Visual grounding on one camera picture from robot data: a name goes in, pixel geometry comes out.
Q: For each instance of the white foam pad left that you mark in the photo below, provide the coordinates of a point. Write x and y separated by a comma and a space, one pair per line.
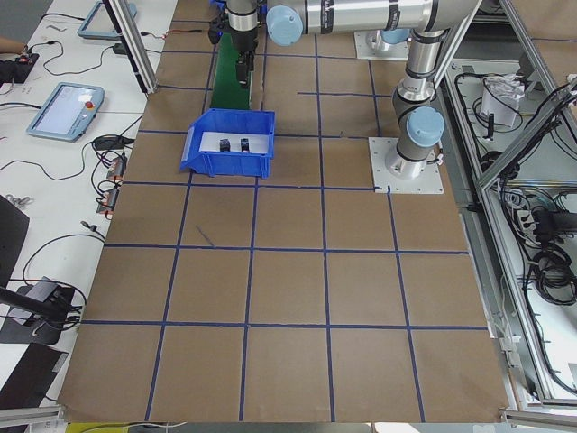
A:
259, 143

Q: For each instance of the near teach pendant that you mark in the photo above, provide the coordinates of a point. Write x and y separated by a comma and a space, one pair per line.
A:
67, 112

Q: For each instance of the yellow push button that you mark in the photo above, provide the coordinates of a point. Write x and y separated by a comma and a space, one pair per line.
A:
245, 145

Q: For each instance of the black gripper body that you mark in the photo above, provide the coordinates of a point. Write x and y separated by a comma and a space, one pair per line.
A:
243, 41

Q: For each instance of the left blue bin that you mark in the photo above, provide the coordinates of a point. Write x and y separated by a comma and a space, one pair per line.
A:
229, 163

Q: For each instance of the green conveyor belt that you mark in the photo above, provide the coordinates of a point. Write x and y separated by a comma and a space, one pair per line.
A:
227, 92

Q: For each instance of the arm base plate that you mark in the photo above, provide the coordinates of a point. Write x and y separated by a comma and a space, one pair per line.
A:
393, 175
370, 45

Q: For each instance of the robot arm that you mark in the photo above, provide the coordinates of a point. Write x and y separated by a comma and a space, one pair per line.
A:
287, 21
243, 22

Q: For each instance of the black power adapter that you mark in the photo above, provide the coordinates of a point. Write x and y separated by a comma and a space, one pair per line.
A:
119, 49

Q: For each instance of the teach pendant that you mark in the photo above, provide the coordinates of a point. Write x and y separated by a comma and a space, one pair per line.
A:
98, 25
67, 112

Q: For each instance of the red push button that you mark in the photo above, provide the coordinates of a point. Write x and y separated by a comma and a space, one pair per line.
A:
224, 145

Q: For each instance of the aluminium frame post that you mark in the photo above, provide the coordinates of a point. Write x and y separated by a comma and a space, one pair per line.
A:
125, 26

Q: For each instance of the far teach pendant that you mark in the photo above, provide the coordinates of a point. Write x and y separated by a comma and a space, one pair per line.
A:
98, 25

